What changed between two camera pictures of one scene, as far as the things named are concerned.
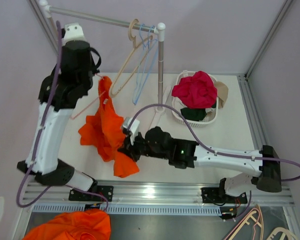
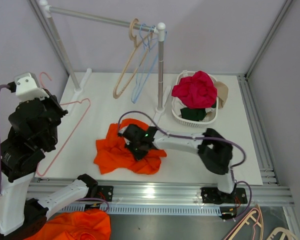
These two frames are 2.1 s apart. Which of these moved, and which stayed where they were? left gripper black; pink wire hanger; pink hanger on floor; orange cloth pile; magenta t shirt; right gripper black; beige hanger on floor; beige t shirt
Moved: pink wire hanger; left gripper black
Stayed: pink hanger on floor; orange cloth pile; beige hanger on floor; right gripper black; beige t shirt; magenta t shirt
